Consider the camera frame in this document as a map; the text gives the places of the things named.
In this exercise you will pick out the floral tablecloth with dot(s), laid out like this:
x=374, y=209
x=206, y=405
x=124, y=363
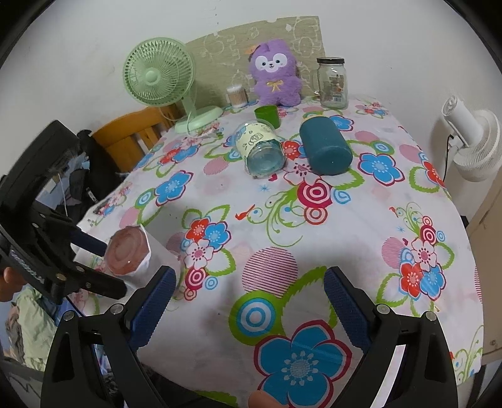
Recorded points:
x=274, y=219

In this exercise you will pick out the cotton swab container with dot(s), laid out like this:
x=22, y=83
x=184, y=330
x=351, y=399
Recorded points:
x=237, y=96

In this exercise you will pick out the wooden chair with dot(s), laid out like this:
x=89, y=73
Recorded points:
x=125, y=133

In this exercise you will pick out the white fan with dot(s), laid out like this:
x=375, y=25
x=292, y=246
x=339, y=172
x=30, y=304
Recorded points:
x=476, y=145

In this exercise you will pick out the patterned beige wall cloth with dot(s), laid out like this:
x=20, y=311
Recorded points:
x=227, y=47

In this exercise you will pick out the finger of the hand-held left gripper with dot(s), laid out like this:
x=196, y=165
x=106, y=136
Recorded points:
x=100, y=283
x=91, y=243

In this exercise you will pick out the pink and white cup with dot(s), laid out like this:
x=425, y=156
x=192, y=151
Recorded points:
x=129, y=251

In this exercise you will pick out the teal cup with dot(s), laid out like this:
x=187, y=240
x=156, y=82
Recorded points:
x=325, y=145

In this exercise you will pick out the small green cup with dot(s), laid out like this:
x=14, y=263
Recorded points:
x=268, y=115

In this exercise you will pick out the beige cabinet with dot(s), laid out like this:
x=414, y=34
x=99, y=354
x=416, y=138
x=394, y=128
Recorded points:
x=488, y=243

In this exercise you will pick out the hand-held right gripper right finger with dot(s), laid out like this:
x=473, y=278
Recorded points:
x=347, y=310

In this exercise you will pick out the person's left hand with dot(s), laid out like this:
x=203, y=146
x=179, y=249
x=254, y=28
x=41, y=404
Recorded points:
x=7, y=283

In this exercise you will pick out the purple plush toy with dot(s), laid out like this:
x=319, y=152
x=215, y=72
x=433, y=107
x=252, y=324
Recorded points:
x=274, y=64

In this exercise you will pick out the clear glass cup with label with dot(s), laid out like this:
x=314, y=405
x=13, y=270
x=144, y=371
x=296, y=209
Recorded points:
x=261, y=151

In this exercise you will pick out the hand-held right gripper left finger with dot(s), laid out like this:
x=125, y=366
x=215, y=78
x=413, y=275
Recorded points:
x=153, y=310

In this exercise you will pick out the glass jar with black lid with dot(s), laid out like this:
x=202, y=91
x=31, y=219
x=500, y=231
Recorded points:
x=332, y=84

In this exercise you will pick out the pile of clothes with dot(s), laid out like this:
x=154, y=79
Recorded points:
x=29, y=329

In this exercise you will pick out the black bag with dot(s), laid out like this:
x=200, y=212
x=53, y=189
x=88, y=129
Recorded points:
x=98, y=168

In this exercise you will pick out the green desk fan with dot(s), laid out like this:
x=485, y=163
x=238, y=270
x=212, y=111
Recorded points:
x=157, y=74

